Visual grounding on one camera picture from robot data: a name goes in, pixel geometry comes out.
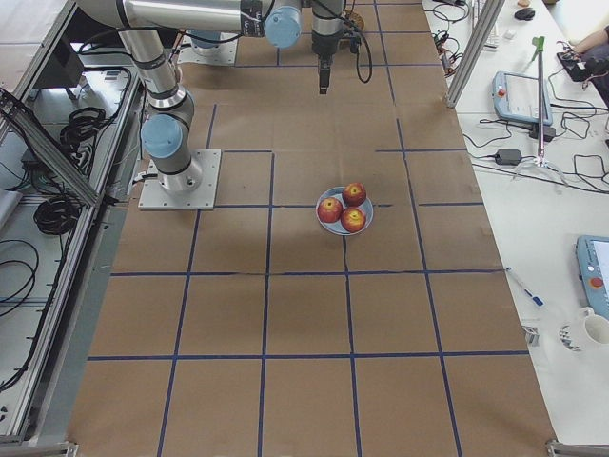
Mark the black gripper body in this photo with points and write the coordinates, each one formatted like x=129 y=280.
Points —
x=324 y=47

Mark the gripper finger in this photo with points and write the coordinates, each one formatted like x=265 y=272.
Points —
x=324 y=75

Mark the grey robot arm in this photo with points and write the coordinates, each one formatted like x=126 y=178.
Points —
x=165 y=133
x=279 y=22

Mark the woven wicker basket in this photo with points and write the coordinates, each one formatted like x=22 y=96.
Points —
x=356 y=19

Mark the light blue plate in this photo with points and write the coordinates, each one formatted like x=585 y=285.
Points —
x=337 y=228

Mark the red apple plate top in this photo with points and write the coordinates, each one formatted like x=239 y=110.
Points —
x=354 y=194

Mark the red apple plate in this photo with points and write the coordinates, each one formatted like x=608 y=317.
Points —
x=329 y=210
x=353 y=219
x=354 y=194

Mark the red apple plate left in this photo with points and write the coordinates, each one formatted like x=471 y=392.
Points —
x=329 y=210

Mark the red apple plate front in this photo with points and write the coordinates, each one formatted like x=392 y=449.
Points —
x=353 y=219

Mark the blue teach pendant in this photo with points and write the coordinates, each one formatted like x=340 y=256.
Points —
x=592 y=257
x=516 y=97

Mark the blue white pen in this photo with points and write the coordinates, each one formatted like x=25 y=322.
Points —
x=527 y=290

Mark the white mug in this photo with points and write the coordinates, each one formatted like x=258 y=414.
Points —
x=587 y=331

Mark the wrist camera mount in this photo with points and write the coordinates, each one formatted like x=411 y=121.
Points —
x=350 y=40

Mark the aluminium frame post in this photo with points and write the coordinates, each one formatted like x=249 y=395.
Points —
x=487 y=19

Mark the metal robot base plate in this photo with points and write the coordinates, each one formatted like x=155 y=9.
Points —
x=194 y=188

